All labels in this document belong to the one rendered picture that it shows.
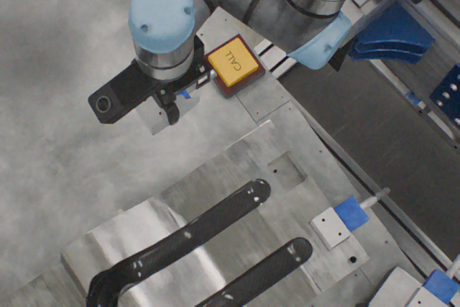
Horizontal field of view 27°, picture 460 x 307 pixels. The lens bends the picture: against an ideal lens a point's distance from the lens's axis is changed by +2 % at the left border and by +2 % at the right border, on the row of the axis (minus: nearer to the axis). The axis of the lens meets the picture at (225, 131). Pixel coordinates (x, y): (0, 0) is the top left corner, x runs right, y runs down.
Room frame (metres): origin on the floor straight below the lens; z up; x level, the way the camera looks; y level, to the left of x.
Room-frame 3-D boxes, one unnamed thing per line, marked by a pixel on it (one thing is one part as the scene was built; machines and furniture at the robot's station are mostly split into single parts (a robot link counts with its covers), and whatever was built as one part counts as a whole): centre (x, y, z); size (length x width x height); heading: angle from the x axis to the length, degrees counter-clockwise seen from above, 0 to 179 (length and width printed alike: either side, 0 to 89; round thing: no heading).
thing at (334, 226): (0.29, -0.21, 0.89); 0.13 x 0.05 x 0.05; 132
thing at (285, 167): (0.34, -0.10, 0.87); 0.05 x 0.05 x 0.04; 42
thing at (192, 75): (0.42, 0.09, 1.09); 0.09 x 0.08 x 0.12; 132
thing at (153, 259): (0.16, 0.01, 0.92); 0.35 x 0.16 x 0.09; 132
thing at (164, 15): (0.41, 0.09, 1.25); 0.09 x 0.08 x 0.11; 152
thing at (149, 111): (0.43, 0.08, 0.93); 0.13 x 0.05 x 0.05; 132
